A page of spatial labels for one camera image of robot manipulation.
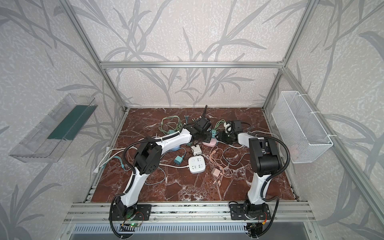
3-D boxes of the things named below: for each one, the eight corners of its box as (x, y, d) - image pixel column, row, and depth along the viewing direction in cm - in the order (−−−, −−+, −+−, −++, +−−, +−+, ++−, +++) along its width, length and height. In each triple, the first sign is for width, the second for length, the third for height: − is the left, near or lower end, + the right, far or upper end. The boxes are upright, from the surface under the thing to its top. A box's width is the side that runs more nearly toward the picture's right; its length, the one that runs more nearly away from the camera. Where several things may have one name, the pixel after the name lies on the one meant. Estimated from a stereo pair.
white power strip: (189, 174, 88) (189, 173, 86) (188, 159, 94) (187, 157, 92) (206, 171, 89) (206, 170, 87) (203, 156, 95) (203, 155, 93)
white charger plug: (193, 156, 96) (193, 153, 93) (191, 149, 99) (191, 146, 96) (201, 154, 97) (201, 151, 94) (199, 147, 100) (199, 144, 97)
